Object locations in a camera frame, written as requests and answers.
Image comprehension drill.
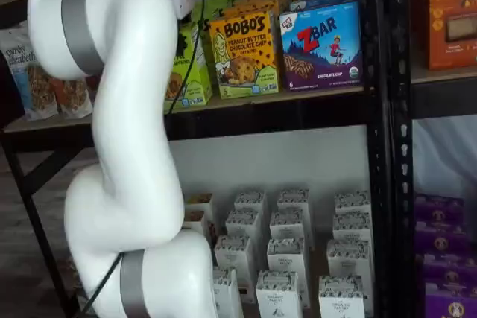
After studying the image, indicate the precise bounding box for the wooden shelf board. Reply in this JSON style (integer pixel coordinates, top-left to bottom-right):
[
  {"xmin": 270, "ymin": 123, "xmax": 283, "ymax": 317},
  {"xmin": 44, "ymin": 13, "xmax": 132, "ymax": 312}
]
[
  {"xmin": 1, "ymin": 84, "xmax": 366, "ymax": 135},
  {"xmin": 411, "ymin": 64, "xmax": 477, "ymax": 86}
]

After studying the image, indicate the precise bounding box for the blue purple Zbar box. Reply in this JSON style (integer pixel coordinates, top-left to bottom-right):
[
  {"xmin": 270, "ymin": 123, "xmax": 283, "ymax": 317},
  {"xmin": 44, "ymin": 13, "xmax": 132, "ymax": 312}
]
[
  {"xmin": 289, "ymin": 0, "xmax": 359, "ymax": 12},
  {"xmin": 279, "ymin": 1, "xmax": 364, "ymax": 92}
]

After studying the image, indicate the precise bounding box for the yellow label granola box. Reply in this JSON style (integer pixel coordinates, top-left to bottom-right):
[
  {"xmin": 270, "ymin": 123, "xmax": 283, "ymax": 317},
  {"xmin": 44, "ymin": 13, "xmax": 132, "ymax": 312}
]
[
  {"xmin": 183, "ymin": 192, "xmax": 216, "ymax": 223},
  {"xmin": 181, "ymin": 209, "xmax": 206, "ymax": 238}
]

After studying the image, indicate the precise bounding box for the white patterned pastry box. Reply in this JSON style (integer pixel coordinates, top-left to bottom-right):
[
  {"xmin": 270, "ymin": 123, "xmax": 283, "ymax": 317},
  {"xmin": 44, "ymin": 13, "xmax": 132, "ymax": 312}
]
[
  {"xmin": 318, "ymin": 276, "xmax": 364, "ymax": 318},
  {"xmin": 333, "ymin": 191, "xmax": 371, "ymax": 217},
  {"xmin": 212, "ymin": 266, "xmax": 244, "ymax": 318},
  {"xmin": 326, "ymin": 239, "xmax": 370, "ymax": 281},
  {"xmin": 213, "ymin": 235, "xmax": 252, "ymax": 290},
  {"xmin": 268, "ymin": 210, "xmax": 303, "ymax": 240},
  {"xmin": 255, "ymin": 270, "xmax": 300, "ymax": 318},
  {"xmin": 233, "ymin": 191, "xmax": 268, "ymax": 215},
  {"xmin": 332, "ymin": 212, "xmax": 372, "ymax": 241},
  {"xmin": 224, "ymin": 209, "xmax": 262, "ymax": 240},
  {"xmin": 277, "ymin": 188, "xmax": 311, "ymax": 215},
  {"xmin": 266, "ymin": 237, "xmax": 306, "ymax": 275}
]

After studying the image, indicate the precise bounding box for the large orange snack box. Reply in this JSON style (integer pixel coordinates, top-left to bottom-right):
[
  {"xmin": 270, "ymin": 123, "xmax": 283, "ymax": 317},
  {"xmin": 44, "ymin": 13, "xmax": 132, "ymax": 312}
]
[{"xmin": 417, "ymin": 0, "xmax": 477, "ymax": 71}]

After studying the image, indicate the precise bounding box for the purple snack box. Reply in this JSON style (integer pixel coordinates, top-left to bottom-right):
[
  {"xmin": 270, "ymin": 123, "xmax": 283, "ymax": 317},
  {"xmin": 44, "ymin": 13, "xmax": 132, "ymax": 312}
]
[
  {"xmin": 424, "ymin": 284, "xmax": 477, "ymax": 318},
  {"xmin": 414, "ymin": 220, "xmax": 470, "ymax": 256},
  {"xmin": 422, "ymin": 254, "xmax": 477, "ymax": 286},
  {"xmin": 414, "ymin": 194, "xmax": 465, "ymax": 223}
]

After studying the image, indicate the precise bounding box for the black metal shelving rack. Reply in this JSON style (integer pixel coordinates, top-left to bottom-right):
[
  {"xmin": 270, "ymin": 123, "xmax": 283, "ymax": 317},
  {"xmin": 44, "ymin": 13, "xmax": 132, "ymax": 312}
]
[
  {"xmin": 388, "ymin": 0, "xmax": 477, "ymax": 318},
  {"xmin": 0, "ymin": 0, "xmax": 391, "ymax": 318}
]

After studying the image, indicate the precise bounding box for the granola bag orange label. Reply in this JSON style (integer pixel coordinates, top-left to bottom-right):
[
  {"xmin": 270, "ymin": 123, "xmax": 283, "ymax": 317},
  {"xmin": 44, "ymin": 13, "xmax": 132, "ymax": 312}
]
[{"xmin": 51, "ymin": 74, "xmax": 95, "ymax": 118}]

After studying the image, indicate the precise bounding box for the granola bag blue label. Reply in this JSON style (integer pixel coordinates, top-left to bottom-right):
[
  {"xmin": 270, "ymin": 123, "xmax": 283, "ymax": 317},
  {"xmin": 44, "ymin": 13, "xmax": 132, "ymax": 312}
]
[{"xmin": 0, "ymin": 28, "xmax": 60, "ymax": 122}]

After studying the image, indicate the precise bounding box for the white small boxes group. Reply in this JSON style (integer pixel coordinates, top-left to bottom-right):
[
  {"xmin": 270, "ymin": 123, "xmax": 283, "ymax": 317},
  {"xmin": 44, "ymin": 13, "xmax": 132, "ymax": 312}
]
[{"xmin": 180, "ymin": 183, "xmax": 374, "ymax": 318}]

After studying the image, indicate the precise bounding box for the white plastic sheet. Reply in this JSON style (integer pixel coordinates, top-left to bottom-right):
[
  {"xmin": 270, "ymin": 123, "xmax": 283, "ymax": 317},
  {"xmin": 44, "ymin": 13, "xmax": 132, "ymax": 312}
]
[{"xmin": 411, "ymin": 119, "xmax": 477, "ymax": 197}]

